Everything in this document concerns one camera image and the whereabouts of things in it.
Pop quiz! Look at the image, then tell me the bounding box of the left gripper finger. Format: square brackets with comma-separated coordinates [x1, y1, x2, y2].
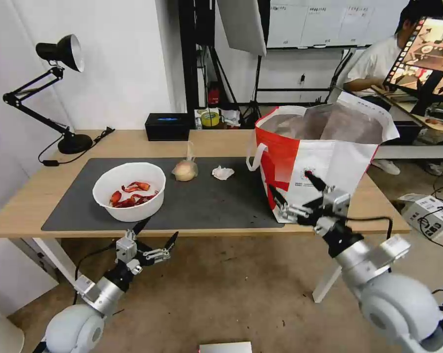
[124, 217, 152, 240]
[138, 230, 180, 263]

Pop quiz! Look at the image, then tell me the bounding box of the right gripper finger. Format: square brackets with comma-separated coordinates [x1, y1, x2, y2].
[267, 184, 315, 222]
[303, 171, 337, 196]

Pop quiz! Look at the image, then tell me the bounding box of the red and white takeout bag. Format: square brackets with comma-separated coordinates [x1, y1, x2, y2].
[246, 92, 400, 224]

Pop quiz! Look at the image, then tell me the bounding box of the clear bag with food scraps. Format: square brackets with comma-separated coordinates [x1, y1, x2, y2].
[171, 141, 200, 183]

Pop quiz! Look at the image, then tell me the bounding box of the white plastic bowl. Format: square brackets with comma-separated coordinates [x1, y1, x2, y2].
[92, 163, 167, 223]

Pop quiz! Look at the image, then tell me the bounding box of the dark grey desk mat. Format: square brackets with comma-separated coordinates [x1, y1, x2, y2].
[41, 157, 285, 231]

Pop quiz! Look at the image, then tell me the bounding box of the crumpled white tissue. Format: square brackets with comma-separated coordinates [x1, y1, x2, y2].
[211, 165, 235, 181]

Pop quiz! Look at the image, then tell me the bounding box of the white cardboard box with print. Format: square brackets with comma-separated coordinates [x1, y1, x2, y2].
[397, 193, 443, 242]

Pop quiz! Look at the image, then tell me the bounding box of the black tissue box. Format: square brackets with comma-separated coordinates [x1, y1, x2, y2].
[144, 113, 191, 142]

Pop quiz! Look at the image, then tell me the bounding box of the black desk lamp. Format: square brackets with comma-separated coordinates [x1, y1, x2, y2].
[2, 33, 94, 155]

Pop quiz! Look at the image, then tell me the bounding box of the black light stand tripod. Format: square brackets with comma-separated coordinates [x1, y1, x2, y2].
[239, 53, 268, 127]

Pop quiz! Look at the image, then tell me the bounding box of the wooden side desk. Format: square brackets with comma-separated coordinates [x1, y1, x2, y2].
[371, 84, 443, 129]

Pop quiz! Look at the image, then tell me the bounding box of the robot front shell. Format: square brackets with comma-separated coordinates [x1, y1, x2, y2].
[199, 341, 253, 353]

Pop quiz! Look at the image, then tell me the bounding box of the wooden table with white legs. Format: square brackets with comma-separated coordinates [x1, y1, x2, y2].
[0, 128, 412, 304]

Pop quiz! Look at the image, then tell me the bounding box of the person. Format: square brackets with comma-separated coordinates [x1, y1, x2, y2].
[341, 0, 443, 177]

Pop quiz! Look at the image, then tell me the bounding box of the white round bin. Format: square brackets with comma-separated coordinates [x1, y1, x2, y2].
[0, 298, 26, 353]

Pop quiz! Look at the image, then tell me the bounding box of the red bottle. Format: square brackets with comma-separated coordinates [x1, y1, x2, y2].
[208, 85, 222, 108]

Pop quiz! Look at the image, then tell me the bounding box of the whiteboard with papers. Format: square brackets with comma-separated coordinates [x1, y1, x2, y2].
[266, 0, 373, 50]

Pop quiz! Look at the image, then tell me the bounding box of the computer monitor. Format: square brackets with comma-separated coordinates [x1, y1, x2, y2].
[382, 16, 443, 103]

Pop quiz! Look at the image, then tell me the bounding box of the white softbox light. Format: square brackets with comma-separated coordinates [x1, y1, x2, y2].
[215, 0, 268, 56]

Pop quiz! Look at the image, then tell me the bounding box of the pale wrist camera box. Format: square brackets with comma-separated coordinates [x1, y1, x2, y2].
[322, 190, 351, 218]
[115, 237, 139, 264]

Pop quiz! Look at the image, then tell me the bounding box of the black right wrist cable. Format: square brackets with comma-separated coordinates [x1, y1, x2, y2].
[347, 216, 394, 240]

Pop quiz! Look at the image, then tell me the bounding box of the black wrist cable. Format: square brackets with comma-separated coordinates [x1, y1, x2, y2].
[347, 216, 394, 240]
[74, 245, 119, 306]

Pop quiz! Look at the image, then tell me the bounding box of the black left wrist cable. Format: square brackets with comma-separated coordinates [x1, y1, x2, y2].
[74, 245, 119, 306]

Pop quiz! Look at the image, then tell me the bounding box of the black lamp cable with switch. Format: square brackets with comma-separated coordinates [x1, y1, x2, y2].
[38, 126, 115, 168]

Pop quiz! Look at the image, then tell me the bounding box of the black metal rack frame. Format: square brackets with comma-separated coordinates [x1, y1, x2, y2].
[180, 0, 216, 129]

